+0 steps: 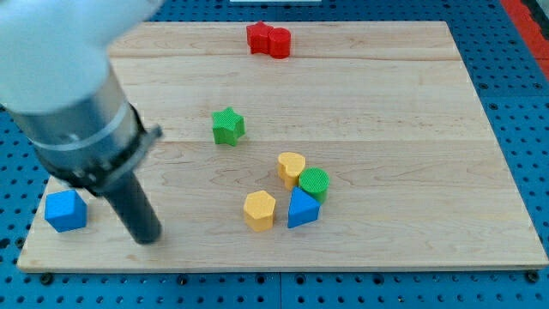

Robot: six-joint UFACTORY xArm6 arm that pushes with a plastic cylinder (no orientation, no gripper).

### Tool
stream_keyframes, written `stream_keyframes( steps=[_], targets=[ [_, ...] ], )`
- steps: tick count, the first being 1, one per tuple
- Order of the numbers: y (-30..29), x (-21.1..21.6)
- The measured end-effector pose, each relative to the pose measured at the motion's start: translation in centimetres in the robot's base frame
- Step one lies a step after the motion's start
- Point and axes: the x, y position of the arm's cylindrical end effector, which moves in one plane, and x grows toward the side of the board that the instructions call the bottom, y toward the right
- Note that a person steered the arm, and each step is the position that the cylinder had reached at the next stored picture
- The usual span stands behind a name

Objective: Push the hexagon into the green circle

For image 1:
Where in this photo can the yellow heart block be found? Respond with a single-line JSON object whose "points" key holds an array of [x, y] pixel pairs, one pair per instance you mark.
{"points": [[289, 167]]}

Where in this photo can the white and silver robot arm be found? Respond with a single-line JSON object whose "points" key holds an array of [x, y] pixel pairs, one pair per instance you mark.
{"points": [[58, 85]]}

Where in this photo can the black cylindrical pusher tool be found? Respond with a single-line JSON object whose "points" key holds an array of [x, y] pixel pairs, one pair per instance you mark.
{"points": [[131, 204]]}

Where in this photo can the blue cube block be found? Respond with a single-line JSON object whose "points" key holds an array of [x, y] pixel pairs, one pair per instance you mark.
{"points": [[65, 211]]}

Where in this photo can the light wooden board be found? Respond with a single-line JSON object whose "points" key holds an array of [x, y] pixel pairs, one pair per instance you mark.
{"points": [[418, 181]]}

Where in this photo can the blue triangle block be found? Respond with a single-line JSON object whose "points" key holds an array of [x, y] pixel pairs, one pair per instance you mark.
{"points": [[302, 208]]}

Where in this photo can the red star block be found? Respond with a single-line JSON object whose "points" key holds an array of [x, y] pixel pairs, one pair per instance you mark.
{"points": [[258, 37]]}

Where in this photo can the green star block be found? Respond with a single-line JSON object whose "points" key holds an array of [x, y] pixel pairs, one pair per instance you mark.
{"points": [[228, 126]]}

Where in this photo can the green cylinder block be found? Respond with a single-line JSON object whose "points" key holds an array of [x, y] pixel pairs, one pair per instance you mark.
{"points": [[315, 181]]}

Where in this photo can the red cylinder block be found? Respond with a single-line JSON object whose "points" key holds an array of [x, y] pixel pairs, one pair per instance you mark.
{"points": [[279, 43]]}

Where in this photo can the yellow hexagon block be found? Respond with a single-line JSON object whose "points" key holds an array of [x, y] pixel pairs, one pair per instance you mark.
{"points": [[259, 211]]}

